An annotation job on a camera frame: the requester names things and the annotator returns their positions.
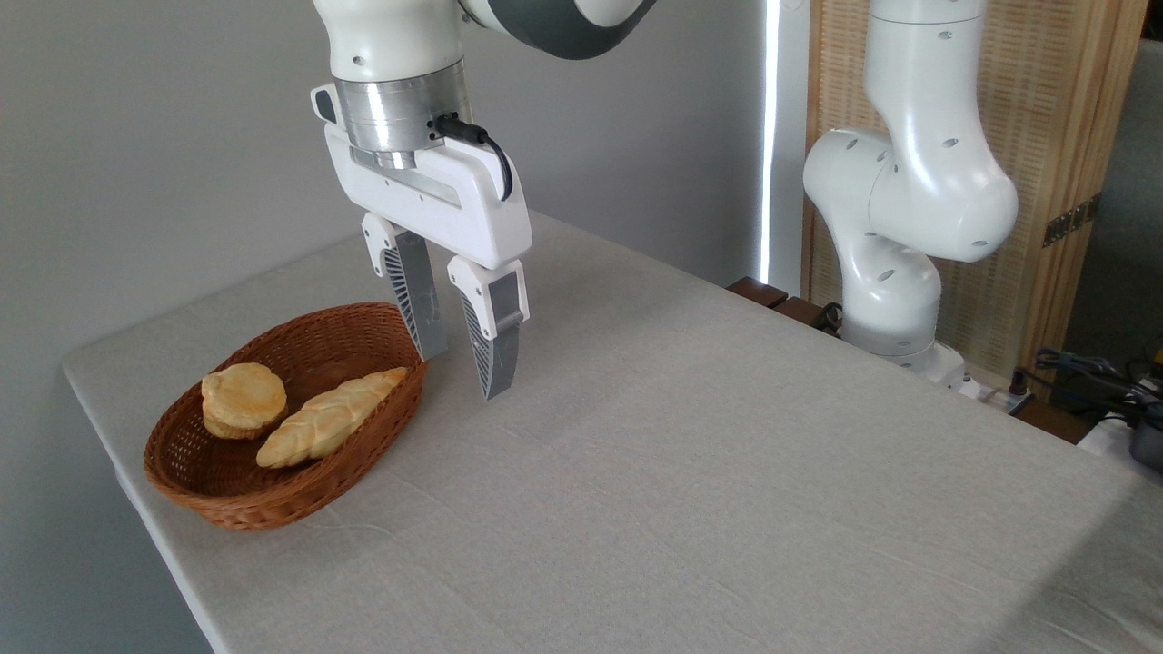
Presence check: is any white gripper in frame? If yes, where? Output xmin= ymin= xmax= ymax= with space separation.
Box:
xmin=311 ymin=84 xmax=533 ymax=401

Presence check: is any round golden bread bun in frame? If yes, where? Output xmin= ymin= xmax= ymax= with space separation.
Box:
xmin=201 ymin=363 xmax=288 ymax=441

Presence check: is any long braided bread loaf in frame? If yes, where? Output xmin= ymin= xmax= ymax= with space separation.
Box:
xmin=255 ymin=367 xmax=409 ymax=470

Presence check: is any beige tablecloth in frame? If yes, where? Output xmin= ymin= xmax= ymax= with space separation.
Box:
xmin=62 ymin=211 xmax=1163 ymax=654

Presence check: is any brown wicker basket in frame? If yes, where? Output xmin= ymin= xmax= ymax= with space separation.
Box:
xmin=144 ymin=302 xmax=430 ymax=532

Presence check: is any dark brown wooden block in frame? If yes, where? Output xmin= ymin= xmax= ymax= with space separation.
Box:
xmin=727 ymin=277 xmax=790 ymax=309
xmin=772 ymin=296 xmax=833 ymax=332

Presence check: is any white power strip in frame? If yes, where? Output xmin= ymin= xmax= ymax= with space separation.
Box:
xmin=954 ymin=377 xmax=1037 ymax=416

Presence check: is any wooden bamboo folding screen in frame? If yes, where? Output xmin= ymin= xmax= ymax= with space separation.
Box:
xmin=801 ymin=0 xmax=1150 ymax=393

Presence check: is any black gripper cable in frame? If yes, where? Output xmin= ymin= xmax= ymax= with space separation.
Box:
xmin=434 ymin=113 xmax=514 ymax=203

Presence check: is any black cable bundle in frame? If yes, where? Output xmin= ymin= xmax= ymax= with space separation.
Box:
xmin=1034 ymin=348 xmax=1163 ymax=428

